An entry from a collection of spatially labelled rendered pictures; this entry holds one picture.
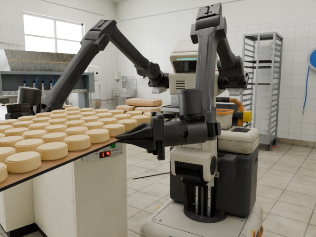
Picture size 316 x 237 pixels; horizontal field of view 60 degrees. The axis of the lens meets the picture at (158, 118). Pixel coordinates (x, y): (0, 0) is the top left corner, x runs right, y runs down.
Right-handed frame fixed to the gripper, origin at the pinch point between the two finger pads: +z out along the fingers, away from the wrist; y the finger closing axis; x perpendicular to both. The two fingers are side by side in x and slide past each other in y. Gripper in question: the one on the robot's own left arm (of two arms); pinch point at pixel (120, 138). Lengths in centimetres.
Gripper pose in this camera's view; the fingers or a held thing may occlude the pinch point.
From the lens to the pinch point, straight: 60.2
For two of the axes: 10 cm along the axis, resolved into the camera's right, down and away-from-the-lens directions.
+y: 0.3, 9.9, 1.7
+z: -9.6, 0.7, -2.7
